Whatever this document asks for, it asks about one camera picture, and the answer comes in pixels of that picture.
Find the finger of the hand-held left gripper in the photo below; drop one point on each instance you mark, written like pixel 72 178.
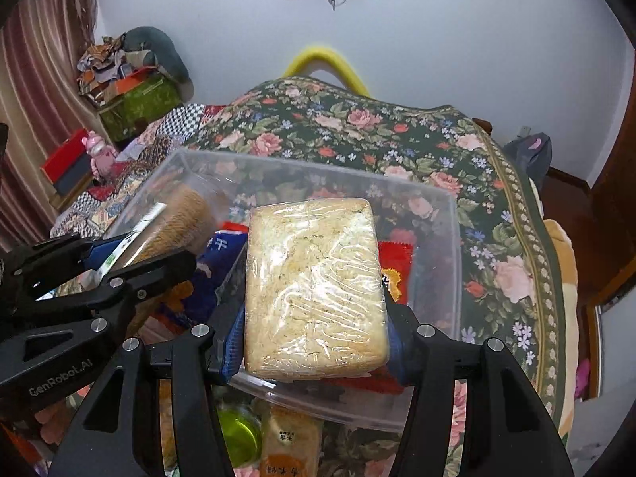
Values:
pixel 149 273
pixel 107 254

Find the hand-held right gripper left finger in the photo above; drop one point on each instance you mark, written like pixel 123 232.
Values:
pixel 233 345

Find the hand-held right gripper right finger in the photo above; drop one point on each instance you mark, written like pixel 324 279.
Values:
pixel 398 348

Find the brown snack packet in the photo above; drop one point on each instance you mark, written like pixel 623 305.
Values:
pixel 184 218

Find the green jelly cup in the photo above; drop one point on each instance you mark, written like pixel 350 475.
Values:
pixel 241 432

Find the clear pale cake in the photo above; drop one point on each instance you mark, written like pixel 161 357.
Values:
pixel 313 283

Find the clear plastic container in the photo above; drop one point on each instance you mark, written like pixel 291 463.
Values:
pixel 432 238

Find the yellow biscuit packet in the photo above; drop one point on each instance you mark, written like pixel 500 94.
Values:
pixel 290 447

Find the red box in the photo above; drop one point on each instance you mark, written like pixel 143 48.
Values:
pixel 64 151

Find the striped curtain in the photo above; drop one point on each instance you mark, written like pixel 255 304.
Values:
pixel 44 59

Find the pink toy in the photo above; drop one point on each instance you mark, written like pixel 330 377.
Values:
pixel 102 156

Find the pile of patterned cloths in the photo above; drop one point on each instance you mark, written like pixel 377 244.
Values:
pixel 99 67

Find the green storage box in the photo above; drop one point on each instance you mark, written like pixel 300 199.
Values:
pixel 139 107

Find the patchwork quilt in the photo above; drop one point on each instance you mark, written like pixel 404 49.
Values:
pixel 174 119

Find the orange box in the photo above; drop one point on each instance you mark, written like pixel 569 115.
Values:
pixel 144 77

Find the beige fleece blanket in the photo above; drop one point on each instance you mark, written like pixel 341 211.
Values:
pixel 561 268

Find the grey plush toy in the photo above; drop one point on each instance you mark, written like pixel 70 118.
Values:
pixel 159 44

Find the pink slipper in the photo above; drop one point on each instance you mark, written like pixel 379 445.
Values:
pixel 582 377

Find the floral blanket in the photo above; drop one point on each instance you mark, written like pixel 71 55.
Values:
pixel 397 124

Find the grey backpack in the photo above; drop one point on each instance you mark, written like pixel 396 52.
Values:
pixel 531 154

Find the wooden door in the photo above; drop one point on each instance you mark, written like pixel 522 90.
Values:
pixel 616 208

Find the yellow foam tube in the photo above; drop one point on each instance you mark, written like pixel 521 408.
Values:
pixel 318 52

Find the wooden bed post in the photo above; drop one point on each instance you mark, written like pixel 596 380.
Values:
pixel 482 126

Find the white wall socket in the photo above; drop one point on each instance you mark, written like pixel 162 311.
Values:
pixel 524 131

